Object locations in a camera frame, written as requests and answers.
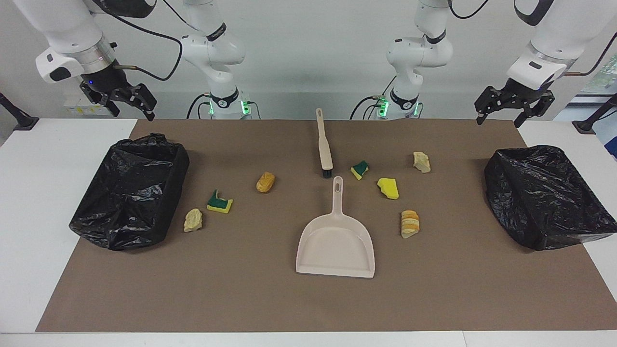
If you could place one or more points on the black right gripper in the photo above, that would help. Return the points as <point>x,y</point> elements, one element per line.
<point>108,79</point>

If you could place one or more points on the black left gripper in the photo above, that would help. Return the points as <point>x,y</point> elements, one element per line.
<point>525,91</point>

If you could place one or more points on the pale beige foam chunk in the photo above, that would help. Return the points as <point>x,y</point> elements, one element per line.
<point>193,220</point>
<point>421,162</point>

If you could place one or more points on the notched green yellow sponge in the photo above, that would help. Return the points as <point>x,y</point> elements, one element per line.
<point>219,206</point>

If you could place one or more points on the yellow sponge wedge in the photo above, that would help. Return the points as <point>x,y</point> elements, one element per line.
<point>388,189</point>

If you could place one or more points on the striped orange bread piece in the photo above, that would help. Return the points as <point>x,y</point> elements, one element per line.
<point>410,224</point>

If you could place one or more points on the brown bread roll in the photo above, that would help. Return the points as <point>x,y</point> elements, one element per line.
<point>265,182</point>

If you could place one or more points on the small green yellow sponge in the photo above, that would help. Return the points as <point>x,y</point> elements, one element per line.
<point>359,169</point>

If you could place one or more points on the beige brush with black bristles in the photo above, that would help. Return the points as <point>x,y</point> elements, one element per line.
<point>324,144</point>

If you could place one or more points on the beige plastic dustpan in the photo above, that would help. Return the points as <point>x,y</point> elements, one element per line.
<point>335,246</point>

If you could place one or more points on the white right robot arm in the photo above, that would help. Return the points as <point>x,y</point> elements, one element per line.
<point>62,24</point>

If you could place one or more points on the left black trash bag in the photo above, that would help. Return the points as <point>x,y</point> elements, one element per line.
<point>125,202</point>

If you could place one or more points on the black trash bag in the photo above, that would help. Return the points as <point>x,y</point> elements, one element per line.
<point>125,202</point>
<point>544,202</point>

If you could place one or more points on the right black trash bag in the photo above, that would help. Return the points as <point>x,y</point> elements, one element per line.
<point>544,202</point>

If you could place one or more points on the black stand foot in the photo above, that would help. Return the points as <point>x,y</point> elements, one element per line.
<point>21,121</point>
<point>585,126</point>

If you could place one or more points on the brown table mat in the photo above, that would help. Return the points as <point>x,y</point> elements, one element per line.
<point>241,289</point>

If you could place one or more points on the white wall socket box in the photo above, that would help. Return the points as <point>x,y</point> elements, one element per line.
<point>77,110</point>

